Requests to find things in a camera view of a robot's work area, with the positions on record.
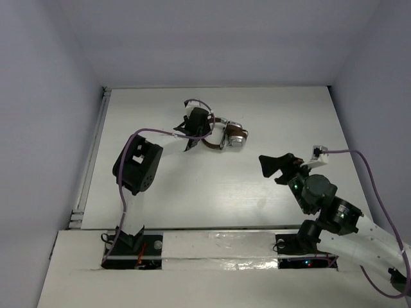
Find brown silver headphones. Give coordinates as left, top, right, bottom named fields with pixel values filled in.
left=201, top=117, right=249, bottom=150

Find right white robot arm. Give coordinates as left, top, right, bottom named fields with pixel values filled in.
left=259, top=146, right=410, bottom=299

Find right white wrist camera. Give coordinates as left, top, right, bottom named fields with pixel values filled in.
left=301, top=145, right=329, bottom=169

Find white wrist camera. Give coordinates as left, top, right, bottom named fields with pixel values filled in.
left=183, top=99, right=203, bottom=117
left=301, top=145, right=329, bottom=169

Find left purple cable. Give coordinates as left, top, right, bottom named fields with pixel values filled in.
left=101, top=98, right=216, bottom=267

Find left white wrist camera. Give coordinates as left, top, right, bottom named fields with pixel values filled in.
left=183, top=99, right=203, bottom=117

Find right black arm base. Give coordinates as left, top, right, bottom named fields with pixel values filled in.
left=272, top=220, right=338, bottom=270

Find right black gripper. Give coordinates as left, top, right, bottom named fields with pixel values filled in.
left=259, top=152, right=316, bottom=214

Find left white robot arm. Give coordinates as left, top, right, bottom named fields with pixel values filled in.
left=111, top=107, right=221, bottom=253

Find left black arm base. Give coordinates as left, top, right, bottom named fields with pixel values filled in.
left=100, top=228, right=163, bottom=270

